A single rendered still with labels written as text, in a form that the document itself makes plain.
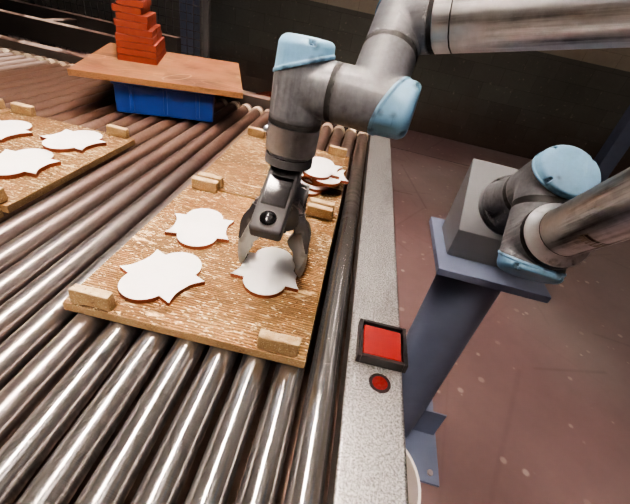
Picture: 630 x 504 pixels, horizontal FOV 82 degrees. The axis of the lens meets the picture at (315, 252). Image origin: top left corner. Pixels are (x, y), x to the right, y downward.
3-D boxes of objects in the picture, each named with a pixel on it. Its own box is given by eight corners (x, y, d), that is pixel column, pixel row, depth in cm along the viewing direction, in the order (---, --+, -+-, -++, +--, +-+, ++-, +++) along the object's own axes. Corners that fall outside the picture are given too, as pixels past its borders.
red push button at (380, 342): (398, 338, 59) (400, 332, 58) (399, 368, 54) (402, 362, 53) (362, 329, 59) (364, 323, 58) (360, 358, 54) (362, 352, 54)
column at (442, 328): (431, 395, 161) (534, 234, 111) (438, 487, 130) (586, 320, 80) (348, 372, 163) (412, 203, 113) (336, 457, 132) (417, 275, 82)
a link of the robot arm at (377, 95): (436, 43, 44) (350, 23, 46) (409, 122, 42) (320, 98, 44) (423, 86, 52) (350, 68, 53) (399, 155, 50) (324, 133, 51)
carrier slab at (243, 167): (348, 161, 118) (349, 156, 117) (335, 223, 85) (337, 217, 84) (244, 137, 119) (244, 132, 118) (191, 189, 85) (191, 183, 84)
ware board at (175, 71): (238, 67, 157) (238, 63, 156) (242, 98, 118) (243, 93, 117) (110, 47, 144) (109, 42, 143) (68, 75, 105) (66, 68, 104)
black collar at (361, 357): (402, 335, 60) (406, 328, 59) (405, 373, 53) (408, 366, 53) (357, 324, 60) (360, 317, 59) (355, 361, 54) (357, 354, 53)
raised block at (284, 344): (299, 349, 51) (302, 336, 49) (296, 359, 50) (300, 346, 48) (258, 339, 51) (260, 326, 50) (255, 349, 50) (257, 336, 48)
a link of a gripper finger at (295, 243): (318, 260, 67) (306, 216, 63) (313, 279, 62) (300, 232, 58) (302, 262, 68) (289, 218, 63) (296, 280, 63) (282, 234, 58)
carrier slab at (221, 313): (335, 224, 84) (336, 218, 83) (303, 369, 50) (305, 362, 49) (189, 190, 85) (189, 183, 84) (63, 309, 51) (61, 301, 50)
